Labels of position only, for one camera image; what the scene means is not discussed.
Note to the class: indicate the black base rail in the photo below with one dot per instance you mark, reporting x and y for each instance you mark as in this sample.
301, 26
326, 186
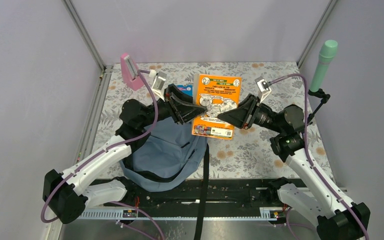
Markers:
226, 198

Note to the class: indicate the pink metronome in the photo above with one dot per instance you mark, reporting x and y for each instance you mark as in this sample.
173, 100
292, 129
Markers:
129, 72

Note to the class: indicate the orange book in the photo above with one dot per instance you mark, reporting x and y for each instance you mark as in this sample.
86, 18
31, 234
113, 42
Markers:
218, 94

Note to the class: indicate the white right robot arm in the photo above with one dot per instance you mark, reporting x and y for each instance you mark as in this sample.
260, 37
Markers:
333, 213

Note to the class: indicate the blue student backpack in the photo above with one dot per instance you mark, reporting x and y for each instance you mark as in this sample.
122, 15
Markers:
167, 158

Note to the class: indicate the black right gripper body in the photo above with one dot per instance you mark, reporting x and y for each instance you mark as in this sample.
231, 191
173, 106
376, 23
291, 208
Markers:
262, 116

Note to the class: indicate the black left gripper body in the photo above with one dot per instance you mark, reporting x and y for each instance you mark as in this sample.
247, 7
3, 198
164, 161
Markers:
165, 109

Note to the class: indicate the blue round package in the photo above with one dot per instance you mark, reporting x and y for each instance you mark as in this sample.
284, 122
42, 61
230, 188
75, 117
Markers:
186, 89

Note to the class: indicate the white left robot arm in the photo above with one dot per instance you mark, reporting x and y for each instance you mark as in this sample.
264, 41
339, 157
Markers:
66, 194

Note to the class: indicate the floral tablecloth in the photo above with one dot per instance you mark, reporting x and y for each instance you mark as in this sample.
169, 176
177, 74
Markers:
248, 154

